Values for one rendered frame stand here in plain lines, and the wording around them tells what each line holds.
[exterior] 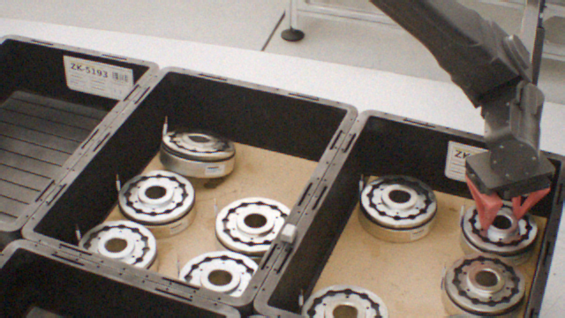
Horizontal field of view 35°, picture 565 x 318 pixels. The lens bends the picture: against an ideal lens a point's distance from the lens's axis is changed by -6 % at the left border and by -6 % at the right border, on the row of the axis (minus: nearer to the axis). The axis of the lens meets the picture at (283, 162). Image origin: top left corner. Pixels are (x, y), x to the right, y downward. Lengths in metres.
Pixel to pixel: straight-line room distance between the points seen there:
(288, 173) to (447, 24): 0.43
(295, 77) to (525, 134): 0.80
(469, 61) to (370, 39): 2.25
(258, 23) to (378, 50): 0.45
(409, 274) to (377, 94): 0.61
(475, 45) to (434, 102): 0.71
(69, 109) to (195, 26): 1.89
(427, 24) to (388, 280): 0.36
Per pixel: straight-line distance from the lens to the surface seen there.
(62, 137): 1.41
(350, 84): 1.72
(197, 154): 1.24
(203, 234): 1.21
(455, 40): 0.98
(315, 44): 3.20
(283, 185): 1.28
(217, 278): 1.12
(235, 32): 3.27
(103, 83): 1.42
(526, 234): 1.20
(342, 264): 1.17
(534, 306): 1.01
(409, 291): 1.14
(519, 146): 1.00
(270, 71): 1.75
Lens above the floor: 1.65
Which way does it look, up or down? 38 degrees down
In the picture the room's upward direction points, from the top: straight up
